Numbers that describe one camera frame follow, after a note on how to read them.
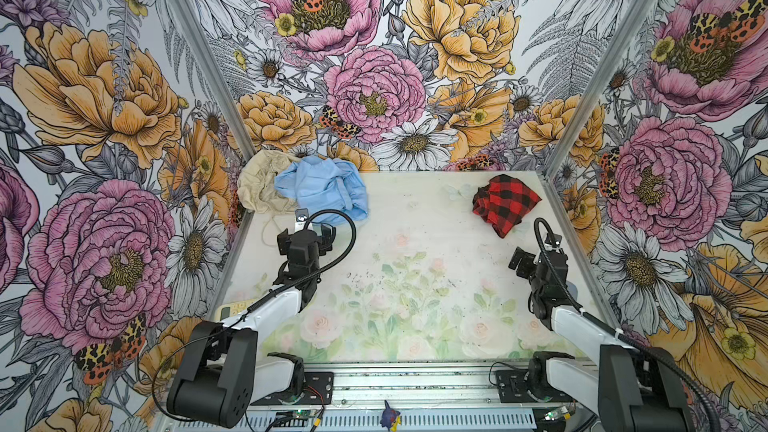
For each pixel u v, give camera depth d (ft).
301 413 2.34
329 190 3.45
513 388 2.40
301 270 2.18
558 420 2.34
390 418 2.18
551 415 2.35
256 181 3.72
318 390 2.40
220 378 1.35
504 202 3.34
